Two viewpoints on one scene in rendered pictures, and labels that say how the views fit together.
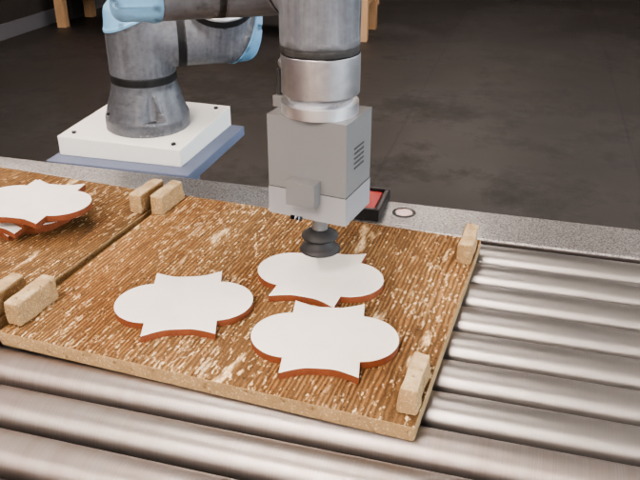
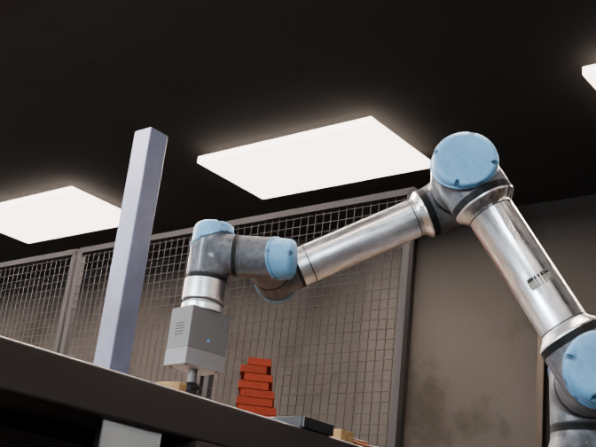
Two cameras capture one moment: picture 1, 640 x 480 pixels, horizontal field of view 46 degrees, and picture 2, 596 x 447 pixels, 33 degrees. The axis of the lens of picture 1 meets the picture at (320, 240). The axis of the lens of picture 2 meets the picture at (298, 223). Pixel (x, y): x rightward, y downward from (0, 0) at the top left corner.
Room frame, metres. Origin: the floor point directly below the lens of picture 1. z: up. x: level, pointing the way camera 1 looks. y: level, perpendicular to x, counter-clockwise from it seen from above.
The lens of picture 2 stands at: (1.56, -1.52, 0.68)
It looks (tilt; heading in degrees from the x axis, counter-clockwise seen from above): 20 degrees up; 115
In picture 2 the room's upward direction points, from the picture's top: 7 degrees clockwise
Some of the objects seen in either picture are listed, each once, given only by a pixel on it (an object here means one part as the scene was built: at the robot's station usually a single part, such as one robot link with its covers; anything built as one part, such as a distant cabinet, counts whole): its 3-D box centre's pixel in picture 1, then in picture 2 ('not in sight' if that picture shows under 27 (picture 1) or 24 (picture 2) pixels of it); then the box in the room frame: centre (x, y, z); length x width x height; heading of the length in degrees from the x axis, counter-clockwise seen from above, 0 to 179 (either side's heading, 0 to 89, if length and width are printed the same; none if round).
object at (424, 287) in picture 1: (265, 287); not in sight; (0.70, 0.06, 0.93); 0.41 x 0.35 x 0.02; 71
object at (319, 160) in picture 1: (312, 157); (195, 338); (0.69, 0.01, 1.08); 0.10 x 0.09 x 0.16; 155
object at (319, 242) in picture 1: (320, 236); (190, 388); (0.70, 0.00, 0.99); 0.04 x 0.04 x 0.02
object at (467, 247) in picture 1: (469, 243); (169, 390); (0.76, -0.17, 0.95); 0.06 x 0.02 x 0.03; 161
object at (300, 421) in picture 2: (357, 201); (300, 426); (0.93, -0.05, 0.92); 0.08 x 0.08 x 0.02; 74
